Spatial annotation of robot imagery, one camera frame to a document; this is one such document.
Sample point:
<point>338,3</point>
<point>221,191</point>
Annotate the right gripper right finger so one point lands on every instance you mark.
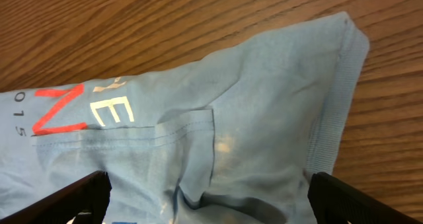
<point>335,202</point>

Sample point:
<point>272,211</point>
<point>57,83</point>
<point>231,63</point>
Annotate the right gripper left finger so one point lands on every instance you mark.
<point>84,201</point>

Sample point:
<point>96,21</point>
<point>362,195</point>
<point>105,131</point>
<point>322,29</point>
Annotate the light blue t-shirt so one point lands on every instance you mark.
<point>232,138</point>

